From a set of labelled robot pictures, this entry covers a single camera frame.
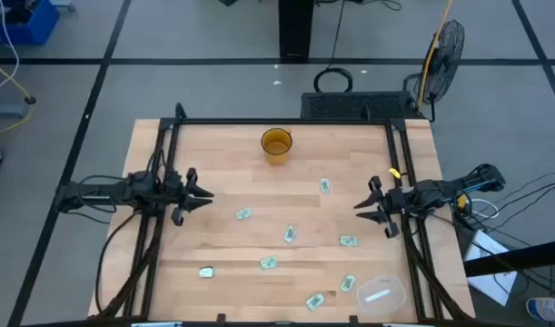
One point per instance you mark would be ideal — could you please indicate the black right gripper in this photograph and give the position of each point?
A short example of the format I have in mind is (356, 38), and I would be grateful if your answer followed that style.
(397, 201)

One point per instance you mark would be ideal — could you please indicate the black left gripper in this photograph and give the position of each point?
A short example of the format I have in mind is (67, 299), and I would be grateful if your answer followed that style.
(173, 188)

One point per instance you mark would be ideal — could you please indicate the green white stevia packet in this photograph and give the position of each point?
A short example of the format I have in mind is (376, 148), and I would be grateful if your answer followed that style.
(243, 213)
(290, 234)
(268, 262)
(324, 185)
(206, 272)
(315, 301)
(348, 283)
(348, 240)

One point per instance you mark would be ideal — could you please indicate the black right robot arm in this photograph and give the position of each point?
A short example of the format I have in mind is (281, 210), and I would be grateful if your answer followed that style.
(440, 188)

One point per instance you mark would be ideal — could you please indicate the yellow tag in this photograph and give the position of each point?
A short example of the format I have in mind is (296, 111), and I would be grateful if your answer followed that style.
(394, 172)

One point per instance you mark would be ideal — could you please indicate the white paper strip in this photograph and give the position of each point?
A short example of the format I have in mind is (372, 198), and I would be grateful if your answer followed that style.
(377, 295)

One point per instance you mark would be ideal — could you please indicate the orange plastic cup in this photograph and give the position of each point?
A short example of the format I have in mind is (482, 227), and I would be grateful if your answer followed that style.
(276, 147)

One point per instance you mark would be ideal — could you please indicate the clear plastic container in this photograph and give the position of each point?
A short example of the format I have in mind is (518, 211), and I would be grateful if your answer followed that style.
(393, 306)

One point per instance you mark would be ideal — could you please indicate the white box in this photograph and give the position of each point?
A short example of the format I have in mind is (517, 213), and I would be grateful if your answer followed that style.
(490, 272)

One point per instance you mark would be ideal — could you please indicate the black beam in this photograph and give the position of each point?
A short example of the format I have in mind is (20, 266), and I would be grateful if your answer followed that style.
(515, 259)

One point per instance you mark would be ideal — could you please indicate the black floor fan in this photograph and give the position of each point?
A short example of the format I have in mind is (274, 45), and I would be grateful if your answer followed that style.
(443, 61)

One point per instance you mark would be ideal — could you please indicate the black pillar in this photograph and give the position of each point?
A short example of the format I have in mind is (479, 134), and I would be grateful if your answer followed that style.
(295, 29)

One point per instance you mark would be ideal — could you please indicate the person's shoe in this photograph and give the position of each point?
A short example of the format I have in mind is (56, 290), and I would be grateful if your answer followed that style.
(542, 309)

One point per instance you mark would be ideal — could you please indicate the blue bin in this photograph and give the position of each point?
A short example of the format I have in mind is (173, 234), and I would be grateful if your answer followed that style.
(32, 25)

